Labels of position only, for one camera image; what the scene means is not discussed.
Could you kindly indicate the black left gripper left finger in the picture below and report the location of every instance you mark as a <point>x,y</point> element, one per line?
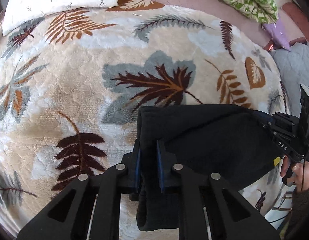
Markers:
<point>89,206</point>

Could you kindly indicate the person's right hand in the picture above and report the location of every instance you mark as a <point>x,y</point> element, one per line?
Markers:
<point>301,171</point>

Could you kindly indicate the leaf pattern plush blanket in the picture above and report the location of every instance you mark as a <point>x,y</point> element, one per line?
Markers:
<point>71,85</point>

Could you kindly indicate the black pants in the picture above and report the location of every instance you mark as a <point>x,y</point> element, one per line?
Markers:
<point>226,139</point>

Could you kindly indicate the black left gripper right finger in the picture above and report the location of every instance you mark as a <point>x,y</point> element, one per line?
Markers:
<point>208,206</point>

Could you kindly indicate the grey quilted blanket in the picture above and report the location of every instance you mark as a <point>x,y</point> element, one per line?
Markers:
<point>293,66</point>

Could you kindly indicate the purple pillow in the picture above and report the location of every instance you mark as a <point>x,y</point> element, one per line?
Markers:
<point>277,34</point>

